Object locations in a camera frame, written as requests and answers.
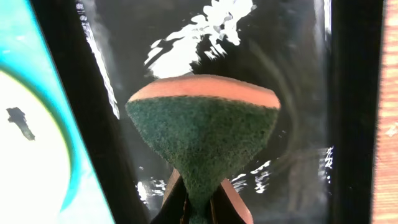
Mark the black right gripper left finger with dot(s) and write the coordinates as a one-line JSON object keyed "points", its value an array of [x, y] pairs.
{"points": [[175, 207]]}

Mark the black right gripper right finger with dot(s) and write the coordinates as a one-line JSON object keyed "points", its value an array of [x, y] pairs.
{"points": [[222, 210]]}

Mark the green and yellow sponge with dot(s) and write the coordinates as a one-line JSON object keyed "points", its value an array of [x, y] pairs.
{"points": [[207, 127]]}

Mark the black water tray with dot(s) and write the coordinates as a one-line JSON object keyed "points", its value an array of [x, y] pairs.
{"points": [[320, 57]]}

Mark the teal plastic tray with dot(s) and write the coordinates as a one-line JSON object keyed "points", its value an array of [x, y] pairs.
{"points": [[26, 57]]}

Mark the pink plate with stain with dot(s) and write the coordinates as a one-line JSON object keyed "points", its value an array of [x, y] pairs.
{"points": [[35, 165]]}

